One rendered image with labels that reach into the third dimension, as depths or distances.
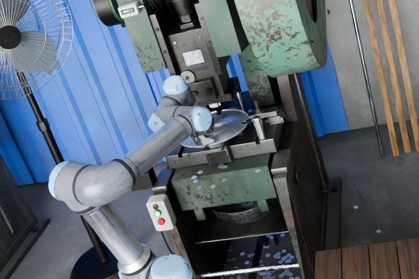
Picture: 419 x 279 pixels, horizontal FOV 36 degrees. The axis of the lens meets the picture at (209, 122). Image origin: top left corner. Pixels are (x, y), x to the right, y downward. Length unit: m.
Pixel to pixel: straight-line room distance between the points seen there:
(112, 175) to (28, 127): 2.63
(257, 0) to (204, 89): 0.59
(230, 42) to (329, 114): 1.58
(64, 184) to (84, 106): 2.31
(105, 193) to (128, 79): 2.19
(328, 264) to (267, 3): 0.94
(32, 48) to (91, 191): 1.21
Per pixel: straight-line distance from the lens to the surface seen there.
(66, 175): 1.84
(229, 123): 2.48
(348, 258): 2.35
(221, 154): 2.48
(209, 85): 2.43
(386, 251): 2.34
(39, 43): 2.81
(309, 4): 2.57
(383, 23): 3.33
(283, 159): 2.42
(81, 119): 4.16
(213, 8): 2.30
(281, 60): 2.12
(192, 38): 2.40
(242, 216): 2.65
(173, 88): 2.08
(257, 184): 2.46
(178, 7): 2.40
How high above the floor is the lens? 1.81
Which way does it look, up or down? 24 degrees down
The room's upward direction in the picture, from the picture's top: 18 degrees counter-clockwise
